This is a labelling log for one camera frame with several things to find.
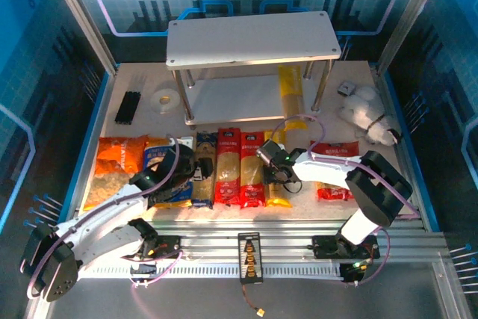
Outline dark blue pasta box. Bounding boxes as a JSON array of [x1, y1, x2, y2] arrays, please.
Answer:
[[190, 131, 218, 210]]

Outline yellow spaghetti bag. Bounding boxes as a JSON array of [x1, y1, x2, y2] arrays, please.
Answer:
[[263, 130, 294, 208], [278, 64, 309, 131]]

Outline white two-tier shelf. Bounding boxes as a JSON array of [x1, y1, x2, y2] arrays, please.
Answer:
[[165, 10, 343, 126]]

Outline blue and yellow pasta bag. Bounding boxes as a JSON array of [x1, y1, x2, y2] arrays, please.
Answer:
[[143, 135, 197, 209]]

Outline aluminium rail frame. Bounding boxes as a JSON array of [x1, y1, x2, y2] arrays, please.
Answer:
[[72, 217, 447, 266]]

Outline thin cable with yellow plug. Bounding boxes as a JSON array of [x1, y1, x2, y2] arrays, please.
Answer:
[[241, 282, 267, 317]]

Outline orange macaroni bag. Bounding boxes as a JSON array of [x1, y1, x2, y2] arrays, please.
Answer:
[[82, 134, 149, 212]]

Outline clear tape roll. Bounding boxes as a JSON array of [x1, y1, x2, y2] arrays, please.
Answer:
[[150, 87, 181, 115]]

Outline aluminium frame post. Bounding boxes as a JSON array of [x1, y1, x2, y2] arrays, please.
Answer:
[[43, 0, 120, 75], [376, 0, 450, 70]]

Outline wide red pasta bag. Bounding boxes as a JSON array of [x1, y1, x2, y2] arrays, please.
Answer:
[[308, 140, 361, 202]]

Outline red spaghetti bag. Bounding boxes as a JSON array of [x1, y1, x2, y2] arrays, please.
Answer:
[[238, 131, 267, 210], [214, 127, 243, 206]]

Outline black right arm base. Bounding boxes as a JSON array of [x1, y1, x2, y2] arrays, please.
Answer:
[[311, 235, 382, 285]]

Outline small grey box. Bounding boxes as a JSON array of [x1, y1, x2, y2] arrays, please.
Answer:
[[337, 80, 356, 98]]

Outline white slotted cable duct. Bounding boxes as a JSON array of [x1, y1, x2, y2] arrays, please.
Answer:
[[80, 264, 345, 279]]

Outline black ribbed strip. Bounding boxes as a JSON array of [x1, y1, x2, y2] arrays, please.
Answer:
[[114, 90, 143, 126]]

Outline black hub with yellow connectors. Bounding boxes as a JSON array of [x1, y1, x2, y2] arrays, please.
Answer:
[[238, 232, 264, 285]]

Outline white plush toy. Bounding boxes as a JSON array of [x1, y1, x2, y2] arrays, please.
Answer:
[[338, 85, 403, 146]]

